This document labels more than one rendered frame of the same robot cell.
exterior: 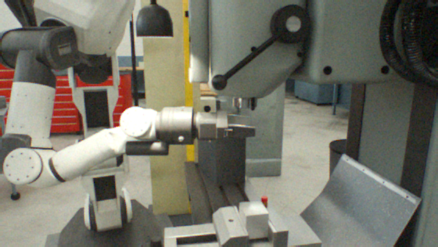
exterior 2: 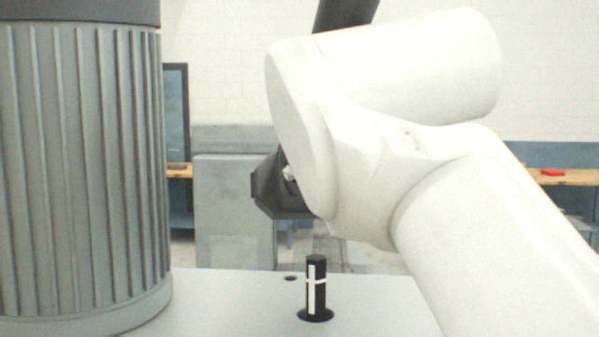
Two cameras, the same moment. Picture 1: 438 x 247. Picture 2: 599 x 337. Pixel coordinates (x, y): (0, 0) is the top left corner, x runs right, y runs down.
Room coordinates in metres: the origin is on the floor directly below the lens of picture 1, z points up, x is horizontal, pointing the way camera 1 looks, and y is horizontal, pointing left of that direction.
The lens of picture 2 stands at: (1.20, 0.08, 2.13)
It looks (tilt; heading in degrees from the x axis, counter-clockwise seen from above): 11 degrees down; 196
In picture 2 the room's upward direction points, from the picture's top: straight up
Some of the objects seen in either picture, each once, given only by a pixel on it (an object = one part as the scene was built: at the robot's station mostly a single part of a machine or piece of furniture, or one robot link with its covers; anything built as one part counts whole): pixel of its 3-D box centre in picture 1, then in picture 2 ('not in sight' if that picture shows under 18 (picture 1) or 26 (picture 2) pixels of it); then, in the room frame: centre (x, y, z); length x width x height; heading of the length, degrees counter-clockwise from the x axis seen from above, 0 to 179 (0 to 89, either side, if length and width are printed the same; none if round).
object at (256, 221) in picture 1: (253, 219); not in sight; (0.63, -0.07, 1.03); 0.06 x 0.05 x 0.06; 11
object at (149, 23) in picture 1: (154, 20); not in sight; (0.63, 0.14, 1.46); 0.07 x 0.07 x 0.06
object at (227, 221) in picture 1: (229, 228); not in sight; (0.62, -0.01, 1.02); 0.12 x 0.06 x 0.04; 11
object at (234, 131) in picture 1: (241, 132); not in sight; (0.65, -0.04, 1.23); 0.06 x 0.02 x 0.03; 91
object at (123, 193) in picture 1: (108, 209); not in sight; (1.30, 0.55, 0.68); 0.21 x 0.20 x 0.13; 22
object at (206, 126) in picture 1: (201, 127); not in sight; (0.70, 0.06, 1.23); 0.13 x 0.12 x 0.10; 1
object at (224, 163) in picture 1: (220, 149); not in sight; (1.15, 0.02, 1.03); 0.22 x 0.12 x 0.20; 22
